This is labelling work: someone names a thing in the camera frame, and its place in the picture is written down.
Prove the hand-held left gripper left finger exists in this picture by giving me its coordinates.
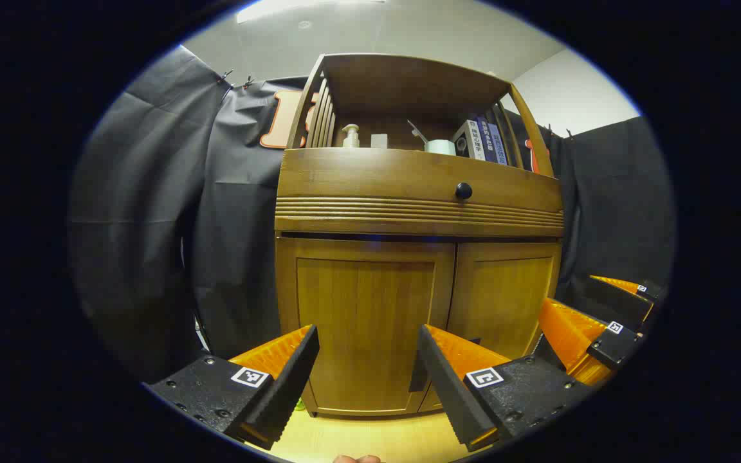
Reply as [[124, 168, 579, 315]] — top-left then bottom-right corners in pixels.
[[144, 325, 320, 451]]

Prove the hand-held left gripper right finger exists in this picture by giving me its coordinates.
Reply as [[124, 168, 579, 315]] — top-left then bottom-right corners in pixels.
[[416, 325, 596, 452]]

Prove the wooden shoe cabinet door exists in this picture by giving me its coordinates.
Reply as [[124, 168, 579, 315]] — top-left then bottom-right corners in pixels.
[[279, 238, 457, 417], [419, 241, 562, 412]]

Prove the wooden double-door shoe cabinet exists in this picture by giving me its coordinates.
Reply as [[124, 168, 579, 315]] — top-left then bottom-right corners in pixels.
[[274, 53, 565, 417]]

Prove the wooden ribbed cabinet drawer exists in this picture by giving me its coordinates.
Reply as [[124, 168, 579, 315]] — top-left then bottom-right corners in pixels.
[[275, 148, 565, 237]]

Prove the light blue book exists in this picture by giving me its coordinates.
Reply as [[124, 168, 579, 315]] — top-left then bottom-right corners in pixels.
[[488, 122, 509, 166]]

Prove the dark blue book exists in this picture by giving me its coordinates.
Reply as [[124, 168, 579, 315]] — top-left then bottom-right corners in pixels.
[[477, 118, 499, 163]]

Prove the grey and white book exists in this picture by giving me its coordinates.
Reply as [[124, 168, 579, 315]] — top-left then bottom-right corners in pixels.
[[453, 120, 486, 161]]

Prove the black backdrop cloth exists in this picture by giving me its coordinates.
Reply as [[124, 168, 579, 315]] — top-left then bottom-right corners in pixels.
[[67, 45, 677, 386]]

